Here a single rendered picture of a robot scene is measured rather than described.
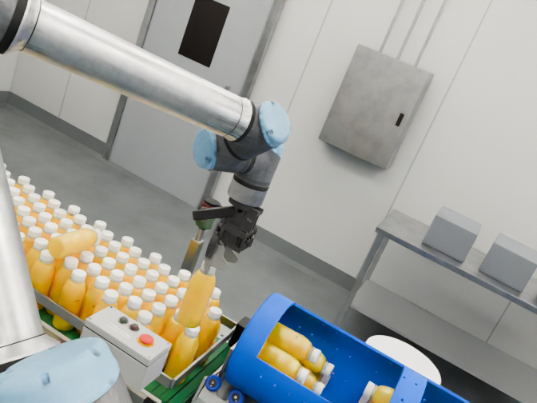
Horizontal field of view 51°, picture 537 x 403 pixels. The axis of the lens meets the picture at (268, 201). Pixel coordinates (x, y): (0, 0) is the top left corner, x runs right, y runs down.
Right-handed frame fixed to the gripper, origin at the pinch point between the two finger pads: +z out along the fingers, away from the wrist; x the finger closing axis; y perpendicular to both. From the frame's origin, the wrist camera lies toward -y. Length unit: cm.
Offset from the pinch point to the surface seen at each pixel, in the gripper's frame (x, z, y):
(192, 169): 336, 94, -174
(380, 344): 65, 27, 46
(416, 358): 70, 27, 60
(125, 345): -17.3, 20.6, -6.4
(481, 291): 340, 73, 99
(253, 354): 3.1, 17.3, 19.1
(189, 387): 7.9, 40.7, 4.9
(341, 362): 30, 21, 39
